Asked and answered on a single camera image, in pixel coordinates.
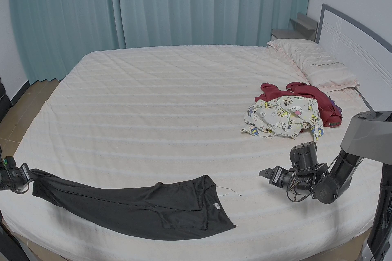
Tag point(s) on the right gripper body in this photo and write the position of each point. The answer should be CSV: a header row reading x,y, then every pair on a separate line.
x,y
280,176

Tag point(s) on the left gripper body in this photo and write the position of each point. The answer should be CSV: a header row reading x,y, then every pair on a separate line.
x,y
23,174

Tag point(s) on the black T-shirt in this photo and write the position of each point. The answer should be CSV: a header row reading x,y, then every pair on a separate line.
x,y
137,207

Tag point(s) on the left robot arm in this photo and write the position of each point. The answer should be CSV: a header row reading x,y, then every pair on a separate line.
x,y
6,175

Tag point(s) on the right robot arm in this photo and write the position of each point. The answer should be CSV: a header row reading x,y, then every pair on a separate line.
x,y
364,137

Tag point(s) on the bed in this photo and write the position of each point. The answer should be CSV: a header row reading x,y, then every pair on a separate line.
x,y
153,94

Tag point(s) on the white printed pyjama top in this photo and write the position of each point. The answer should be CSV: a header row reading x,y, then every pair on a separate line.
x,y
284,113

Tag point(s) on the dark red garment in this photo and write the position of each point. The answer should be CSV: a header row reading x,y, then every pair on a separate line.
x,y
324,100

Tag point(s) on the purple garment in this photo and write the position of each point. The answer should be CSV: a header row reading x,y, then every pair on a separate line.
x,y
337,107

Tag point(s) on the cream pillow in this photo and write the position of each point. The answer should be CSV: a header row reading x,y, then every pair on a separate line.
x,y
318,65

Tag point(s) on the grey bedside table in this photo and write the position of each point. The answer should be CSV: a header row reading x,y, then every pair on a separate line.
x,y
303,21

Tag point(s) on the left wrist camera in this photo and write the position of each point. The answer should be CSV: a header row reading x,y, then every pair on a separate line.
x,y
9,161

